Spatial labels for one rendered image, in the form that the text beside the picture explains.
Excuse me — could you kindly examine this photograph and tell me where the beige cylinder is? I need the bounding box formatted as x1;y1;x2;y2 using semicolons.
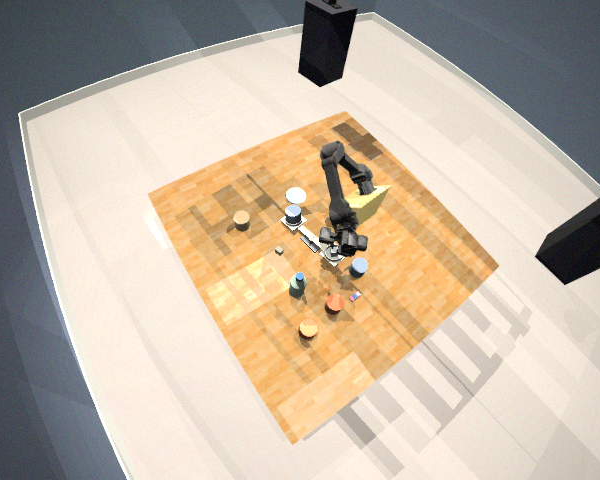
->
234;210;250;231

